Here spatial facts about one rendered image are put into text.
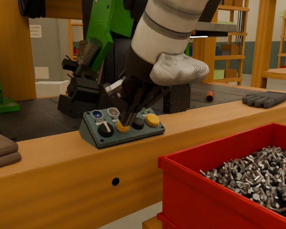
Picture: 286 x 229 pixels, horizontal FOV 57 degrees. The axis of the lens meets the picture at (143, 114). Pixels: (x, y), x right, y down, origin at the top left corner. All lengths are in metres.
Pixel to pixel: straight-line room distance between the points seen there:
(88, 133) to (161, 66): 0.23
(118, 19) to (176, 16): 0.41
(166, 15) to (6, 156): 0.31
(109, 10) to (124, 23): 0.06
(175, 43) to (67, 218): 0.33
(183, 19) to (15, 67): 0.76
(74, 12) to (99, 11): 0.41
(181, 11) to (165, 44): 0.05
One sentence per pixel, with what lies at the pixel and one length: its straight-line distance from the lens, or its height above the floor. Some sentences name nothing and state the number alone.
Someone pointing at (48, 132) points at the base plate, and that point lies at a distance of 0.59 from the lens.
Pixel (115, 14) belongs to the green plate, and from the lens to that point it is 0.73.
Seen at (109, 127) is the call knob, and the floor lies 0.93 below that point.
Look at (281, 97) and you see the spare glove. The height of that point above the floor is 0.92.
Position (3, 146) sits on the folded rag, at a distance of 0.46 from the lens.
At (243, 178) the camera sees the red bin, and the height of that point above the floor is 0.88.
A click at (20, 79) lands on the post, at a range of 1.02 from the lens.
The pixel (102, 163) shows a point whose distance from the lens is 0.48.
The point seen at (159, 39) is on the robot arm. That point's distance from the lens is 0.35.
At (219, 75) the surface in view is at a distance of 7.07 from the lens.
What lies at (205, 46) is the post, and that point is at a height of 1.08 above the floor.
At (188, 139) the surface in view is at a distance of 0.59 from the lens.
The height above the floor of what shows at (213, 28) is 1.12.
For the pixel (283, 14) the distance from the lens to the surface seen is 10.22.
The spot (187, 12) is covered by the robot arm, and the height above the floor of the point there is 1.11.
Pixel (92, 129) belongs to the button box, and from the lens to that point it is 0.48.
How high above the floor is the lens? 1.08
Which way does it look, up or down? 14 degrees down
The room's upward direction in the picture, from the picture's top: straight up
